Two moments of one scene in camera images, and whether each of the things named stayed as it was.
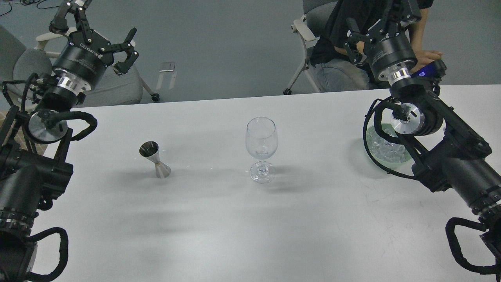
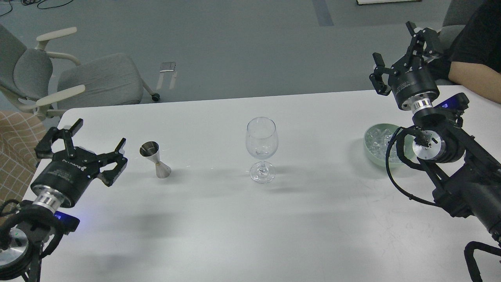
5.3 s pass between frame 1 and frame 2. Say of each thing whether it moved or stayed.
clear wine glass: stayed
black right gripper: moved
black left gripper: moved
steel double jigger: stayed
